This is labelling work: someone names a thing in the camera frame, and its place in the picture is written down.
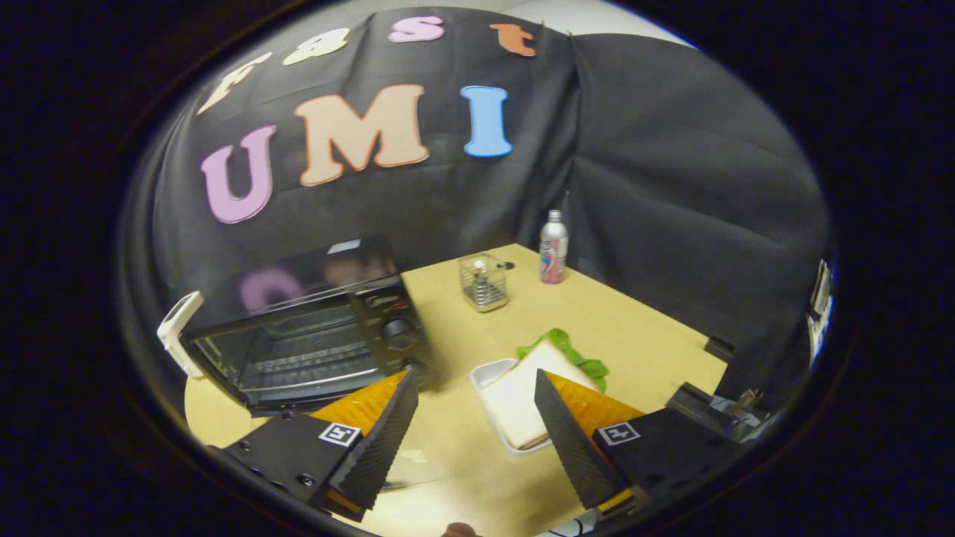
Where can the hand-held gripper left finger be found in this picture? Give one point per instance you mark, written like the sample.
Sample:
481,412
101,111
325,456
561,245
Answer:
386,440

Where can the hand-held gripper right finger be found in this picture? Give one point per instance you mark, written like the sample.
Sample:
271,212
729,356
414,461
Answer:
571,440

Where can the lettuce sandwich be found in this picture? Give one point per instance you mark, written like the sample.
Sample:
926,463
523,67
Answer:
518,388

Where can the black toaster oven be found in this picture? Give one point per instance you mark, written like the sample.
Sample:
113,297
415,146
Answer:
298,335

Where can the white bread toaster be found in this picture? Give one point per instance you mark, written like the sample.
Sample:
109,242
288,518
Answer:
179,332

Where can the white rectangular dish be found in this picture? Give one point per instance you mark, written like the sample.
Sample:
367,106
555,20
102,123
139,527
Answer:
489,374

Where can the white pink drink bottle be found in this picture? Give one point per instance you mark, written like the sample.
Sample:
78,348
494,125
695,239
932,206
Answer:
553,250

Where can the black backdrop cloth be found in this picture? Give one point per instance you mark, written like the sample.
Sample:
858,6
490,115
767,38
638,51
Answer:
671,149

